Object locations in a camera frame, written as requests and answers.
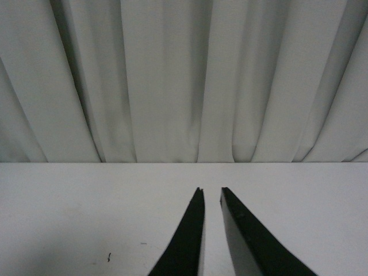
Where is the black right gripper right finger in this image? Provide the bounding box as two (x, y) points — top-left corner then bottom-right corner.
(220, 187), (315, 275)

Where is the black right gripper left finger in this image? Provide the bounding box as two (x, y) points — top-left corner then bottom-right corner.
(149, 187), (205, 276)

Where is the grey pleated curtain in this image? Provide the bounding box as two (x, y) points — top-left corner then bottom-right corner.
(1, 1), (367, 163)

